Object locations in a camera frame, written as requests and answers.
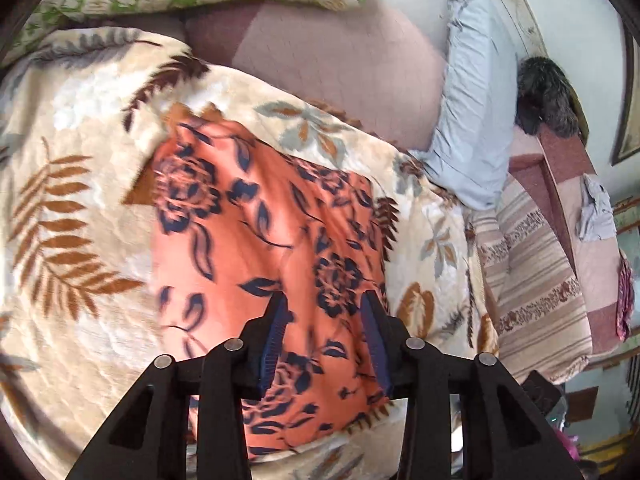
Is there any magenta cloth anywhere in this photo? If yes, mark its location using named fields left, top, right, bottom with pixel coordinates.
left=616, top=255, right=635, bottom=342

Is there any dark furry cloth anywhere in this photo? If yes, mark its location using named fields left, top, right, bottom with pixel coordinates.
left=515, top=56, right=581, bottom=138

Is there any beige striped bed cover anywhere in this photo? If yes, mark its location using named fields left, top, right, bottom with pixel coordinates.
left=467, top=175, right=596, bottom=386

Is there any orange floral garment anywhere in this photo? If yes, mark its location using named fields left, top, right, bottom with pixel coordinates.
left=122, top=102, right=401, bottom=461

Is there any grey crumpled cloth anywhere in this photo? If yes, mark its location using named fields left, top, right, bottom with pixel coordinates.
left=575, top=174, right=615, bottom=243

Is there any pink bed sheet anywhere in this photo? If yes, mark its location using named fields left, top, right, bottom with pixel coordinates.
left=185, top=0, right=448, bottom=153

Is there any light blue pillow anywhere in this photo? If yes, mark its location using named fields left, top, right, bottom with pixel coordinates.
left=410, top=0, right=518, bottom=211

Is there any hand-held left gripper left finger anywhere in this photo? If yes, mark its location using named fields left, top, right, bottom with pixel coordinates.
left=65, top=290, right=290, bottom=480

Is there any cream leaf print blanket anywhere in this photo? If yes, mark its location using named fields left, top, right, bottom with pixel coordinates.
left=0, top=27, right=501, bottom=480

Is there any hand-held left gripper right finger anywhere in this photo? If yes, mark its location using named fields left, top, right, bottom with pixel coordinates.
left=360, top=290, right=586, bottom=480

